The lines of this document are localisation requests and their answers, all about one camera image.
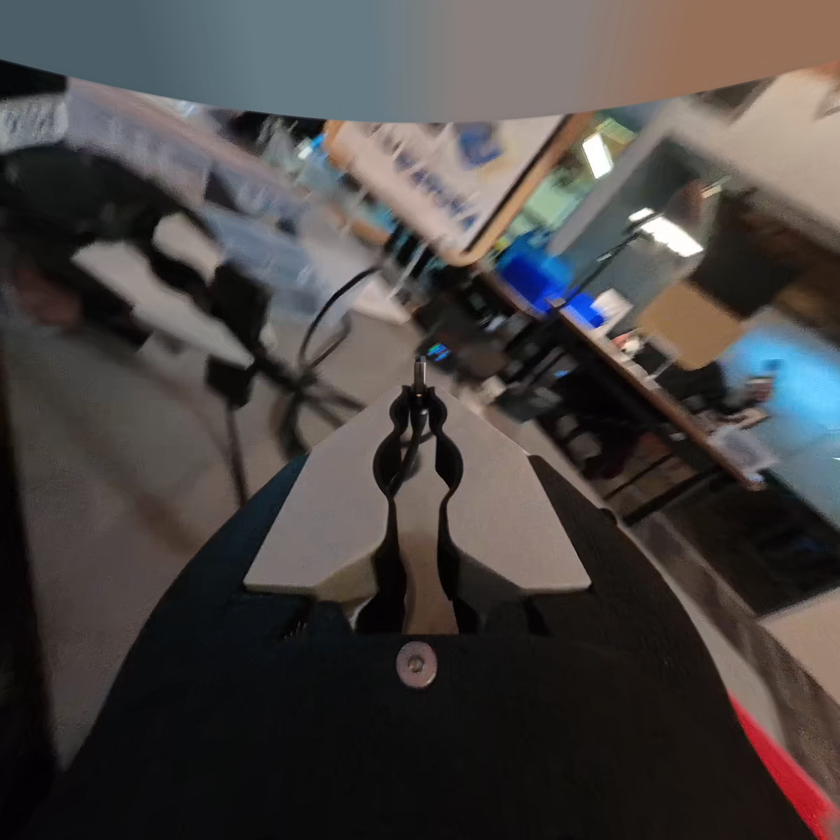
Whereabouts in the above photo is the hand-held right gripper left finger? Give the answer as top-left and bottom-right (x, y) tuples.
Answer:
(243, 385), (406, 630)

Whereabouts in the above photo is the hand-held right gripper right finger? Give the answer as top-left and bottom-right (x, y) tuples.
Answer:
(428, 386), (592, 634)

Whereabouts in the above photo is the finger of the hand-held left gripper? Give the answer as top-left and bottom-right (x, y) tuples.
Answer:
(153, 211), (224, 284)
(71, 241), (258, 370)

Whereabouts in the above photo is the red plastic bin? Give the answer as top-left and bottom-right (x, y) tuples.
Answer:
(728, 696), (837, 840)

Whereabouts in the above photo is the wooden table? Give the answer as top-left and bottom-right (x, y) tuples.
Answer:
(479, 269), (769, 519)

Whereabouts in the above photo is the wooden framed sign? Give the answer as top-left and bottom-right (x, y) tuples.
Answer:
(325, 115), (595, 266)

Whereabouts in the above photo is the blue plastic basket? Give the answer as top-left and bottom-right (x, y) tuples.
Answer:
(495, 249), (581, 316)

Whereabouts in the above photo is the long black cable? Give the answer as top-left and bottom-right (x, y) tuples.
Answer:
(298, 266), (382, 460)

